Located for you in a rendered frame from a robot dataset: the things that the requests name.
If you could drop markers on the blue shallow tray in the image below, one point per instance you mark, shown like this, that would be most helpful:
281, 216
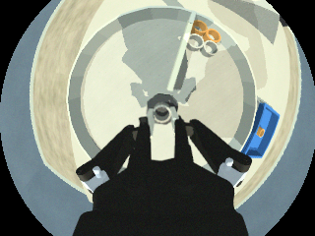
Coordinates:
269, 124

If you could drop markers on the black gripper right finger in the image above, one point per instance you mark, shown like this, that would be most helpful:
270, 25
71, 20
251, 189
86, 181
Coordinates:
224, 160

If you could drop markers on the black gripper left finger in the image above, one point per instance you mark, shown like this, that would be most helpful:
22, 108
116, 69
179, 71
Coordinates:
107, 163

